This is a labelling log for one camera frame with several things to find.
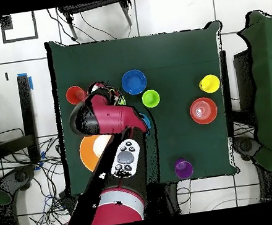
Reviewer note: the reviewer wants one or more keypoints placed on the green bowl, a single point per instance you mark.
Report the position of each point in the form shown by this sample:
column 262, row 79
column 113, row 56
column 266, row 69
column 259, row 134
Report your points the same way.
column 122, row 100

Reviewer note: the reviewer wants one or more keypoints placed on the large yellow-orange bowl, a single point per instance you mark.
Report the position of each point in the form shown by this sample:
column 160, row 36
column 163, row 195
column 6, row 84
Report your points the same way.
column 87, row 151

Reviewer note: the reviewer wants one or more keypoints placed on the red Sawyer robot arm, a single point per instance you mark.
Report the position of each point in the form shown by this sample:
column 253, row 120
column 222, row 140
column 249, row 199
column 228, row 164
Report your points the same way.
column 111, row 116

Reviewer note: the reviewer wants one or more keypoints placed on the orange cup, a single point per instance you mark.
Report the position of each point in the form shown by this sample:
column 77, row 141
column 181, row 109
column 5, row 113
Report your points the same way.
column 72, row 95

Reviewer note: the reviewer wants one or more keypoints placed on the dark blue bowl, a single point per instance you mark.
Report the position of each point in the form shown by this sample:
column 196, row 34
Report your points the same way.
column 134, row 82

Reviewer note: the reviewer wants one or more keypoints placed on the green cup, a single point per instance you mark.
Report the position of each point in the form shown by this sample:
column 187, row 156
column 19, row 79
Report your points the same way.
column 150, row 98

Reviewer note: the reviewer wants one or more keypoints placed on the light blue bowl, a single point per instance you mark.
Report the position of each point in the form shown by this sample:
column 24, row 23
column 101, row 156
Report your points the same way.
column 146, row 121

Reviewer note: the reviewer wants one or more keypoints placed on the blue tape strip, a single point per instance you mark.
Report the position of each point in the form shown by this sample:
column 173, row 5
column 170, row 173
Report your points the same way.
column 30, row 82

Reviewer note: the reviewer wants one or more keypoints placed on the dark green tablecloth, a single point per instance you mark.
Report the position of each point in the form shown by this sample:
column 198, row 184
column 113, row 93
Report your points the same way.
column 167, row 50

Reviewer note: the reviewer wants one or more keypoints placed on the black metal stand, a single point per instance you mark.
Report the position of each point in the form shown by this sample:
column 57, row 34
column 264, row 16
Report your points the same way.
column 91, row 6

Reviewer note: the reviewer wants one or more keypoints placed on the orange bowl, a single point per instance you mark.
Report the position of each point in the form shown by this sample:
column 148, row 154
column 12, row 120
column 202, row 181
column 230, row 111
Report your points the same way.
column 203, row 111

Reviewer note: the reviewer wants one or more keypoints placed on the yellow cup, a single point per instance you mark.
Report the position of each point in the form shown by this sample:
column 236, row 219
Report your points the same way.
column 209, row 84

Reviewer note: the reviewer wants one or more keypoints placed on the black office chair base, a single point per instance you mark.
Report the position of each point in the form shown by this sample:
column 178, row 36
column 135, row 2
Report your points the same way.
column 20, row 176
column 246, row 145

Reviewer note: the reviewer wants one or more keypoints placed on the black power strip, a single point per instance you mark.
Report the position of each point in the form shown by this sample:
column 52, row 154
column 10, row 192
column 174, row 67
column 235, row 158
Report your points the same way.
column 67, row 202

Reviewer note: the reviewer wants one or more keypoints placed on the purple cup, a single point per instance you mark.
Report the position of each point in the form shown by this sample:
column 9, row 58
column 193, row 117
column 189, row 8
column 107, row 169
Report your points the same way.
column 184, row 169

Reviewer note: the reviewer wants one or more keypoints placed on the black bench frame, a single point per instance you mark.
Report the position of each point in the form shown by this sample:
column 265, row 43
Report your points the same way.
column 27, row 115

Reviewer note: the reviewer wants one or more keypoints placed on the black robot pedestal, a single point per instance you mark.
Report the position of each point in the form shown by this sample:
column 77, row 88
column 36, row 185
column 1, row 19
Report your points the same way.
column 168, row 200

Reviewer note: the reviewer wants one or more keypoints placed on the black side frame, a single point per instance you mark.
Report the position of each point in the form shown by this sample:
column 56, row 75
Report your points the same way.
column 243, row 79

